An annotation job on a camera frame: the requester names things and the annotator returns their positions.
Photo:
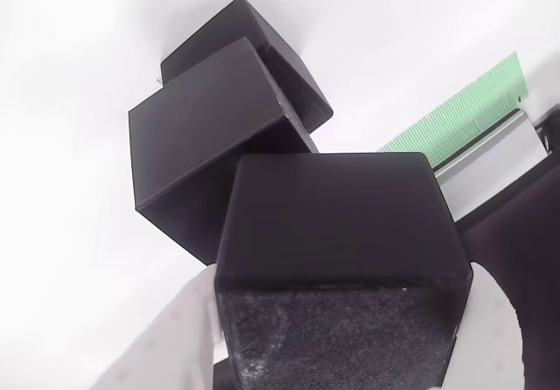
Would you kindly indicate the black cube with seam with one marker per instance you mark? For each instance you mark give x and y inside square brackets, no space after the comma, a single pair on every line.
[188,145]

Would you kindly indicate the black partition panel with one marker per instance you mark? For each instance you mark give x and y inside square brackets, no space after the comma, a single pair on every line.
[525,241]

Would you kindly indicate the green striped edge strip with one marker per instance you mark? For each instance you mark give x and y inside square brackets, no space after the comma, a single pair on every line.
[472,106]

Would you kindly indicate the metal table edge rail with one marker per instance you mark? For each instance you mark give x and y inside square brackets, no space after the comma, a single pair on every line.
[494,167]

